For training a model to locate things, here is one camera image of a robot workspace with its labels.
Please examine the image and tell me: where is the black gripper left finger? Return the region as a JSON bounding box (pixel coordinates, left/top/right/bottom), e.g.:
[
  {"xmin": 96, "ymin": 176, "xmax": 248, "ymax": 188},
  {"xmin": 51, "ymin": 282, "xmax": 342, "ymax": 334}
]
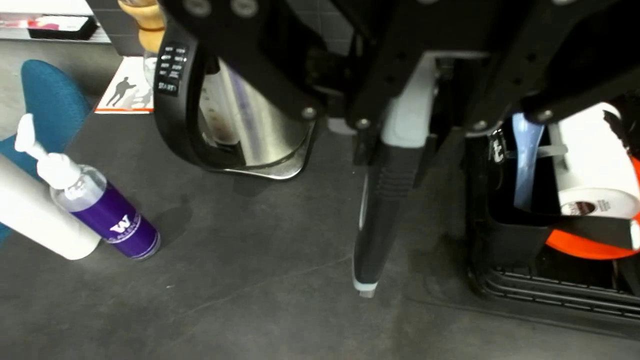
[{"xmin": 331, "ymin": 0, "xmax": 551, "ymax": 161}]

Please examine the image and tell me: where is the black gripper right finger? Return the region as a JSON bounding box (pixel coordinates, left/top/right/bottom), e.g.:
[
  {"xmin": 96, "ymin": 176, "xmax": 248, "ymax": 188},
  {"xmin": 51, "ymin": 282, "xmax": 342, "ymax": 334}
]
[{"xmin": 465, "ymin": 0, "xmax": 640, "ymax": 130}]

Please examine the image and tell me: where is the stainless steel electric kettle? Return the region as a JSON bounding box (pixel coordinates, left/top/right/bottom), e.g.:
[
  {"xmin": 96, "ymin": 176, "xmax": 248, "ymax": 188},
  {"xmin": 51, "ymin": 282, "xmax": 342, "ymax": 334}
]
[{"xmin": 153, "ymin": 0, "xmax": 323, "ymax": 179}]

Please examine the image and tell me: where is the purple sanitizer bottle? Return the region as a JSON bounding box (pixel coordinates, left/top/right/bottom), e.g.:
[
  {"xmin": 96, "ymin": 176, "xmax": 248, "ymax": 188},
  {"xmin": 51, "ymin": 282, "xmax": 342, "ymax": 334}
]
[{"xmin": 13, "ymin": 114, "xmax": 161, "ymax": 260}]

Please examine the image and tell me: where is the black wire dish rack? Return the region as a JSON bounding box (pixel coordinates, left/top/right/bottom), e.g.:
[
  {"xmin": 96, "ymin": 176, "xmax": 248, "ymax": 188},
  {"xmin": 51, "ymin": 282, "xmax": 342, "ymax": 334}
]
[{"xmin": 464, "ymin": 118, "xmax": 640, "ymax": 321}]

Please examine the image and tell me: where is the blue cup in rack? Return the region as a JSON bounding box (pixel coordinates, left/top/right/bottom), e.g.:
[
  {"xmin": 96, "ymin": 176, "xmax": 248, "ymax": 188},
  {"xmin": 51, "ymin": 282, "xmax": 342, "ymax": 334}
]
[{"xmin": 512, "ymin": 111, "xmax": 544, "ymax": 210}]

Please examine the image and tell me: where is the orange plate in rack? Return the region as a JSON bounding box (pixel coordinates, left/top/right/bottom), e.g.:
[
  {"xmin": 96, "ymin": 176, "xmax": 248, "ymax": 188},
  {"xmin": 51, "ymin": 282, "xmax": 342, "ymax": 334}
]
[{"xmin": 545, "ymin": 155, "xmax": 640, "ymax": 260}]

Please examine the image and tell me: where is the white ampersand mug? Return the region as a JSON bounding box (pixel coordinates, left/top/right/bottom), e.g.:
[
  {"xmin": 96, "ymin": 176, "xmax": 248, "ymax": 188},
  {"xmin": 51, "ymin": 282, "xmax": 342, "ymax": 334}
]
[{"xmin": 548, "ymin": 101, "xmax": 640, "ymax": 219}]

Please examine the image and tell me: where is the white cylindrical bottle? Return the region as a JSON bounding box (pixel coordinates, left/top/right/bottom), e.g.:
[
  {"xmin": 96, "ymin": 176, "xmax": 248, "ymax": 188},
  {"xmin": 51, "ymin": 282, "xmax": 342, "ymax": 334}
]
[{"xmin": 0, "ymin": 155, "xmax": 99, "ymax": 260}]

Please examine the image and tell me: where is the blue chair near counter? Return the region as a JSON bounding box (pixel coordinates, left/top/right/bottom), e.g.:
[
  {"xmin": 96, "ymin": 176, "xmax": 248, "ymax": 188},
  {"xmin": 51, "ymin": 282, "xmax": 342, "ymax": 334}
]
[{"xmin": 0, "ymin": 58, "xmax": 93, "ymax": 241}]

